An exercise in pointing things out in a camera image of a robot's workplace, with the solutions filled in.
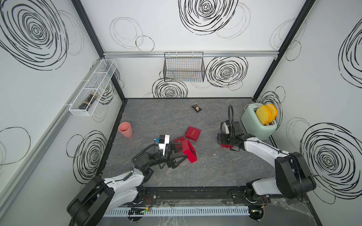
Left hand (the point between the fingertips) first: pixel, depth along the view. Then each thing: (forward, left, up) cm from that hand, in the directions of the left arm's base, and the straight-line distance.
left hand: (185, 153), depth 65 cm
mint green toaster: (+23, -42, -9) cm, 49 cm away
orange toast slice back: (+27, -52, 0) cm, 59 cm away
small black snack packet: (+48, -9, -21) cm, 53 cm away
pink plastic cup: (+20, +38, -14) cm, 45 cm away
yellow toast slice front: (+29, -47, -3) cm, 56 cm away
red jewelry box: (+18, +4, -21) cm, 28 cm away
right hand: (+19, -25, -17) cm, 36 cm away
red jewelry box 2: (+23, -5, -20) cm, 31 cm away
